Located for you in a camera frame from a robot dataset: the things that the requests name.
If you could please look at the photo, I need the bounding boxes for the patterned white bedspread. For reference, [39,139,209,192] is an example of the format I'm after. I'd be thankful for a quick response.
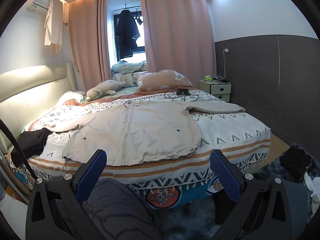
[24,89,272,188]

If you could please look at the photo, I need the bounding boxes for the black garment on bed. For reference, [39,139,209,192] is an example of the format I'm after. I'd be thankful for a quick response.
[17,128,52,160]

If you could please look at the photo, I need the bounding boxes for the black bag on floor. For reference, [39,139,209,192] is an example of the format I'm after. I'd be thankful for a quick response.
[279,143,312,181]

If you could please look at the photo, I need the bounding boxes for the white cloth on floor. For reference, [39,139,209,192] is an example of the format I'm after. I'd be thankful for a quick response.
[303,172,320,215]

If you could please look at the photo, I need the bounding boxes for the cream bedside table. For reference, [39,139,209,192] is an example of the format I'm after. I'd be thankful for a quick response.
[199,80,232,102]

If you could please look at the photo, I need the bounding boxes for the light green pillow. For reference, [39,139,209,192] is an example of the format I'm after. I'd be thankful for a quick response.
[56,91,86,106]

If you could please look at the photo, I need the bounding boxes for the green item on nightstand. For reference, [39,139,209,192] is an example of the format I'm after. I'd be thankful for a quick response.
[204,75,213,82]

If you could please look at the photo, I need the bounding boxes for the beige plush toy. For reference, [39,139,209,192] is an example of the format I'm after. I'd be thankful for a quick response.
[86,80,127,101]

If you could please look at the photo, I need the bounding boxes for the cream padded headboard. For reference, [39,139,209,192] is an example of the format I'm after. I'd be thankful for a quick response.
[1,62,76,136]

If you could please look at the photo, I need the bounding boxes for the orange cartoon pillow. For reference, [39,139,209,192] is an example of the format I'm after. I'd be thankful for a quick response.
[137,70,193,92]

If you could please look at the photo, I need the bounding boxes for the crumpled light duvet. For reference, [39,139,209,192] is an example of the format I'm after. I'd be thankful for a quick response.
[111,60,147,74]

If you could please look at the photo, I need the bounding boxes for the right pink curtain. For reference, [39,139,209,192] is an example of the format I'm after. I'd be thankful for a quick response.
[140,0,216,87]

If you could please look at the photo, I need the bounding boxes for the pink curtain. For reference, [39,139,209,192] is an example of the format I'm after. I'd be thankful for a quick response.
[69,0,111,90]
[140,0,216,87]

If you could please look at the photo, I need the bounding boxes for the left pink curtain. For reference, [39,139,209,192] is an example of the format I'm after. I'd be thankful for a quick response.
[69,0,111,90]

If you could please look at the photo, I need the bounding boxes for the white hanging shirt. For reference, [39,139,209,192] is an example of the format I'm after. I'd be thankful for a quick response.
[44,0,63,54]

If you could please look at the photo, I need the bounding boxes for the dark hanging garment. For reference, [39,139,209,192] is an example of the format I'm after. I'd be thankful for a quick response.
[115,10,140,60]

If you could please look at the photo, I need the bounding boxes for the black charger with cable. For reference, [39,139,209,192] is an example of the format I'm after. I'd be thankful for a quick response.
[164,87,199,102]

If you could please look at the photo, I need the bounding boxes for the white wall charger cable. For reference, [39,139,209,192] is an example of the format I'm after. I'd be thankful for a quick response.
[212,48,231,81]

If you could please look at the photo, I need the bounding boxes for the wall air conditioner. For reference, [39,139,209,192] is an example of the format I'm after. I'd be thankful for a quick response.
[27,0,50,14]

